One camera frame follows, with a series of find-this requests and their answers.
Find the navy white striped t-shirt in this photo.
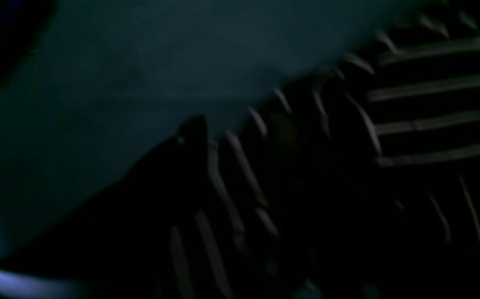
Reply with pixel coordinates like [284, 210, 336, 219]
[156, 0, 480, 299]

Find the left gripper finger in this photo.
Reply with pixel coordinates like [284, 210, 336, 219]
[0, 115, 208, 299]

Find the teal tablecloth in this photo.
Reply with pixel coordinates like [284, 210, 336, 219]
[0, 0, 419, 258]

